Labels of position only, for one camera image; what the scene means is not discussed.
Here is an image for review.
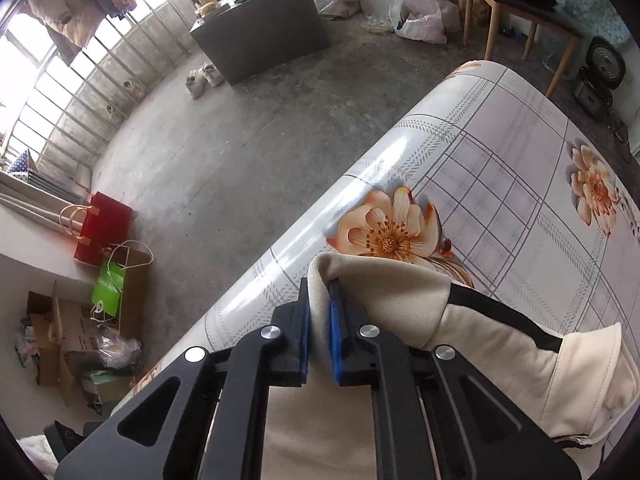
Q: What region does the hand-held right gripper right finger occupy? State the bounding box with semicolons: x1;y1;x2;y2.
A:
327;279;583;480

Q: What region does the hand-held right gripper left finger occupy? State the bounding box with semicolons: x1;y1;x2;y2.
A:
55;277;313;480

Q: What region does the cream zip jacket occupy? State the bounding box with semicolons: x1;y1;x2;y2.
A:
260;251;626;480

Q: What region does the clear plastic bag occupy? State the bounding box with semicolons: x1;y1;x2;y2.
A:
97;335;142;369

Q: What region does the green paper bag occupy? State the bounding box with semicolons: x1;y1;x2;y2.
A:
91;240;153;333

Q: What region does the red paper bag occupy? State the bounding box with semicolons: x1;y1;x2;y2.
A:
59;191;135;267

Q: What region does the bed with floral plaid sheet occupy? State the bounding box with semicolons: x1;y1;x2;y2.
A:
110;60;640;466

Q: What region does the brown cardboard box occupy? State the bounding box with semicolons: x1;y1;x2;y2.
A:
27;280;126;406

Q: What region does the white shoe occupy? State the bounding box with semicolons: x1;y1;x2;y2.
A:
200;62;226;87
185;71;207;99

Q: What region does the dark grey low table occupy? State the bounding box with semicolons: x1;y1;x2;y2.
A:
189;0;331;86

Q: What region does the blue polka dot cloth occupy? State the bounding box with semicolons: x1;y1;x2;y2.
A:
5;149;32;177

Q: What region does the white plastic bag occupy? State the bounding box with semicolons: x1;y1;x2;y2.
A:
385;0;458;45

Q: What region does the silver metal appliance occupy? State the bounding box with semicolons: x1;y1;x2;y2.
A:
572;67;613;121

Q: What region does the wooden chair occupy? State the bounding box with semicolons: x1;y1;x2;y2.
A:
462;0;583;98

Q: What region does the black round fan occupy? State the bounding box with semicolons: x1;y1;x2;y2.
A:
585;36;628;91

